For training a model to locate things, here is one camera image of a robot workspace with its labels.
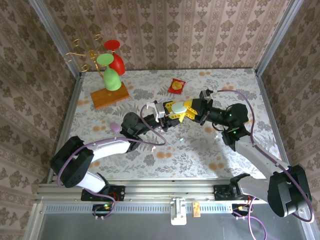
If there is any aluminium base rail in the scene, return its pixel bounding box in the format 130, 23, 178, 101
34, 177, 310, 204

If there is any green plastic wine glass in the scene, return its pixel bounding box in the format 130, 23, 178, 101
96, 53, 123, 91

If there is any red plastic wine glass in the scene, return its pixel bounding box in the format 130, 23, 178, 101
103, 39, 126, 77

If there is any wooden rack base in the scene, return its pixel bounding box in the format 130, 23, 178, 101
90, 82, 131, 110

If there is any aluminium table side rail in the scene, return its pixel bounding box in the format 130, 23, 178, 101
46, 72, 85, 185
253, 68, 292, 167

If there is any gold wire glass rack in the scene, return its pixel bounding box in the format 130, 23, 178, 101
63, 34, 112, 96

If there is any aluminium frame post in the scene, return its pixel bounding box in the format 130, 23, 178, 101
253, 0, 305, 75
27, 0, 85, 76

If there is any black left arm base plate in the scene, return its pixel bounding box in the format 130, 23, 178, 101
80, 185, 126, 202

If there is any red snack packet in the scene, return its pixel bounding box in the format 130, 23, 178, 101
166, 77, 187, 95

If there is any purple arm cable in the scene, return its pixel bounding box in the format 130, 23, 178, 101
56, 104, 167, 221
212, 89, 315, 240

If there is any grey metal sheet panel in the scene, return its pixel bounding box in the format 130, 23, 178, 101
24, 202, 320, 240

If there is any perforated grey metal strip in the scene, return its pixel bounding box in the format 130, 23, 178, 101
44, 203, 235, 214

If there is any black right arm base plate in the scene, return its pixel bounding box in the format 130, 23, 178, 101
213, 184, 260, 201

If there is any purple earbud case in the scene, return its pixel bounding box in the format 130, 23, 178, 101
109, 121, 121, 134

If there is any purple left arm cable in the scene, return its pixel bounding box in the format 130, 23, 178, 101
56, 104, 167, 221

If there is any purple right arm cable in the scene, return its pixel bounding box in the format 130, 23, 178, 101
212, 89, 315, 240

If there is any white plastic bracket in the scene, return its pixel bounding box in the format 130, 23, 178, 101
170, 197, 188, 226

